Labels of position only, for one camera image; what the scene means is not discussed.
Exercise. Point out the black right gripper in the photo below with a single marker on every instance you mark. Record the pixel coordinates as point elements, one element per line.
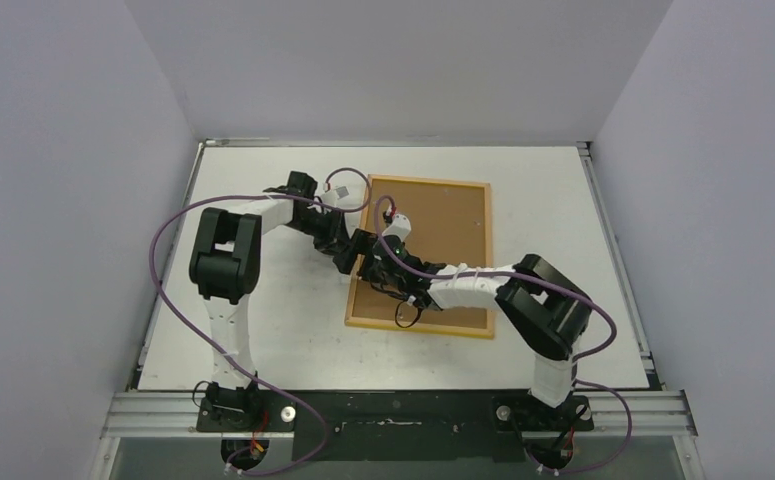
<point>374,266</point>

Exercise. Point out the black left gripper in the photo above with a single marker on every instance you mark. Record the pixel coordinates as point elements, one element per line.
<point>336,238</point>

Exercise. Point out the yellow wooden picture frame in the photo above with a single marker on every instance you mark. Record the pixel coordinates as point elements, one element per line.
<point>420,328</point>

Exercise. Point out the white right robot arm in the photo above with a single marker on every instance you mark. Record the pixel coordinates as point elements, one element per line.
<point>545,308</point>

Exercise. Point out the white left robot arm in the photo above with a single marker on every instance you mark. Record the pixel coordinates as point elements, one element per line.
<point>225,266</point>

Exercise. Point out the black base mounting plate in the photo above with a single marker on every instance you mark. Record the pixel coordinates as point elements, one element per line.
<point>404,425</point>

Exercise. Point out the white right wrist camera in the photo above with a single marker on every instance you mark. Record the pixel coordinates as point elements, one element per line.
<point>397,225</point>

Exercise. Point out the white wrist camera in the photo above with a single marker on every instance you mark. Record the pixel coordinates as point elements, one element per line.
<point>397,225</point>
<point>341,197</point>

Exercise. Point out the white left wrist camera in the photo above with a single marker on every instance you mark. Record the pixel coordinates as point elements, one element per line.
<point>341,197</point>

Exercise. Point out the aluminium front rail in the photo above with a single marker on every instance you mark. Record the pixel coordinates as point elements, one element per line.
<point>174,415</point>

